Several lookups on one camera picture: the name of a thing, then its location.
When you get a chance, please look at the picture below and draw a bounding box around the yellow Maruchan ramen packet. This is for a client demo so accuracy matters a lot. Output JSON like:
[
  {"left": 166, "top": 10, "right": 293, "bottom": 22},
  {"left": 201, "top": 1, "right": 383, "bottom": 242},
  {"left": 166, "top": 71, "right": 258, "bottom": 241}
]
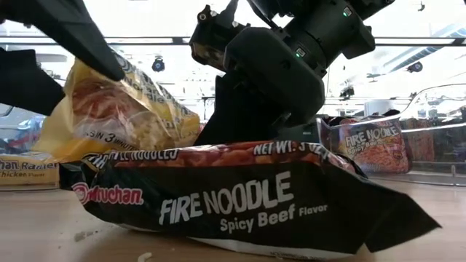
[
  {"left": 0, "top": 152, "right": 61, "bottom": 191},
  {"left": 31, "top": 54, "right": 202, "bottom": 163}
]

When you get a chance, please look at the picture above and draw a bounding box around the horizontal overhead beam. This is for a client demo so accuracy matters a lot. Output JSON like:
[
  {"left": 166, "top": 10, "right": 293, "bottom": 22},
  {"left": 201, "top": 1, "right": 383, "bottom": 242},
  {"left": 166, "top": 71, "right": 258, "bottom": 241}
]
[{"left": 0, "top": 34, "right": 466, "bottom": 47}]

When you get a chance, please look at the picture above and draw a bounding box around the black round ceiling fixture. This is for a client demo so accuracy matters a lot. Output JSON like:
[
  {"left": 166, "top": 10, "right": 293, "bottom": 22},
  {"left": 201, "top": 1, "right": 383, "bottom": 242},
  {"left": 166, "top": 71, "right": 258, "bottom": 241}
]
[
  {"left": 151, "top": 56, "right": 167, "bottom": 74},
  {"left": 338, "top": 85, "right": 356, "bottom": 101},
  {"left": 406, "top": 60, "right": 424, "bottom": 74}
]

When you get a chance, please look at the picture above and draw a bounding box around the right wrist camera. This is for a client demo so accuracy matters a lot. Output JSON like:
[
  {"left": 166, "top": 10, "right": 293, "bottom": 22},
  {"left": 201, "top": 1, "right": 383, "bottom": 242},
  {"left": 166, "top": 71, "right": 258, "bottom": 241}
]
[{"left": 188, "top": 0, "right": 253, "bottom": 73}]

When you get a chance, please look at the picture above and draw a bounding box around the black Fire Noodle packet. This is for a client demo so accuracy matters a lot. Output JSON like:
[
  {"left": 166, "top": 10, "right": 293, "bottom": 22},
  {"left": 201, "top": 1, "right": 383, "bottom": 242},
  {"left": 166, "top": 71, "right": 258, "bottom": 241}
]
[
  {"left": 59, "top": 140, "right": 442, "bottom": 261},
  {"left": 319, "top": 115, "right": 414, "bottom": 175},
  {"left": 400, "top": 116, "right": 440, "bottom": 164}
]

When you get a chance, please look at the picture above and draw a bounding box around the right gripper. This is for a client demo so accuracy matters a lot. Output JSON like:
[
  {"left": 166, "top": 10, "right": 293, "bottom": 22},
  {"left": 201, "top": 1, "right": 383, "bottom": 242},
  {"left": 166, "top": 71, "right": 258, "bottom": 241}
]
[{"left": 194, "top": 27, "right": 326, "bottom": 146}]

